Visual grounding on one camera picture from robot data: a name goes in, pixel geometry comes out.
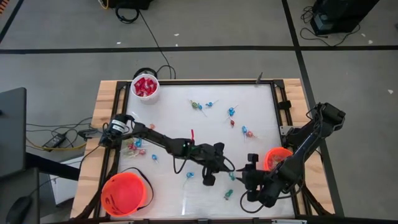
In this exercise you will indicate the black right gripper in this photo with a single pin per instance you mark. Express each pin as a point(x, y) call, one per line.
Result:
point(255, 177)

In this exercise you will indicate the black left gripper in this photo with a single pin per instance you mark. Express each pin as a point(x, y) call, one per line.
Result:
point(213, 157)

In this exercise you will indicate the red Skittles pack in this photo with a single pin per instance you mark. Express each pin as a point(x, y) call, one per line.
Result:
point(143, 92)
point(140, 83)
point(151, 85)

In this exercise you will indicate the red tag on arm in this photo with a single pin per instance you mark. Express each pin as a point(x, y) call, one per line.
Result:
point(192, 134)

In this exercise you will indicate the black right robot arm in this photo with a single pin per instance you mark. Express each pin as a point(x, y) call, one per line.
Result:
point(311, 137)

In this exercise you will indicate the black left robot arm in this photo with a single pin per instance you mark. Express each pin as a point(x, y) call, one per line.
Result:
point(155, 137)

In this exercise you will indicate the red wrapped lollipop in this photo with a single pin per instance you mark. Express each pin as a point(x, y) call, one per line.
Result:
point(249, 134)
point(232, 123)
point(133, 147)

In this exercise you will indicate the orange plastic bucket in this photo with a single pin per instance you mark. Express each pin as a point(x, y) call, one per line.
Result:
point(287, 153)

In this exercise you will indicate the green wrapped lollipop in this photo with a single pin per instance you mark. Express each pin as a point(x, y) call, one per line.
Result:
point(128, 142)
point(194, 105)
point(127, 152)

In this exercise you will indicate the pink wrapped lollipop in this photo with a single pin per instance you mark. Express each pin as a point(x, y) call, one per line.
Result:
point(142, 152)

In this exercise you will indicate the white plastic bucket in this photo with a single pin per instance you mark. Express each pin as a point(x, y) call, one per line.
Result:
point(148, 99)

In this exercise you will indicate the clear plastic wrapper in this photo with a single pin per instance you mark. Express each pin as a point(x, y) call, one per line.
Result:
point(133, 115)

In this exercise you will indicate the white box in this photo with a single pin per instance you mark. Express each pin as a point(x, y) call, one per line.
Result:
point(66, 186)

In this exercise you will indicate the black power adapter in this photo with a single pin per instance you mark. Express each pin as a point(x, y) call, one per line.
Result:
point(54, 141)

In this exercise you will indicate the black metal beam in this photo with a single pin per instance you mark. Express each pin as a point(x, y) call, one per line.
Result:
point(49, 165)

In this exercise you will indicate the black equipment case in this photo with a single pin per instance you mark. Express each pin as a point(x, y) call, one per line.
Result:
point(339, 15)

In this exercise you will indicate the black floor box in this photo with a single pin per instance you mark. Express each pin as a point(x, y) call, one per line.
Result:
point(130, 3)

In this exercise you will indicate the black computer mouse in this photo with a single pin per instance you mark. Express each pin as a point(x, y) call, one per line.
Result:
point(18, 210)

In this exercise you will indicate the dark grey monitor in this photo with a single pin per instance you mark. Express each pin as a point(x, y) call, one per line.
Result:
point(12, 133)

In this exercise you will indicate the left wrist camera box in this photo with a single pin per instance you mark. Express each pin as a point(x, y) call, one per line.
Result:
point(209, 180)

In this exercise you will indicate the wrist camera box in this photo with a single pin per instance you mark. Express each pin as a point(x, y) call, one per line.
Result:
point(253, 196)
point(209, 180)

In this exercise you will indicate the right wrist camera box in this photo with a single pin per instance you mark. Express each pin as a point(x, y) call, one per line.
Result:
point(253, 196)

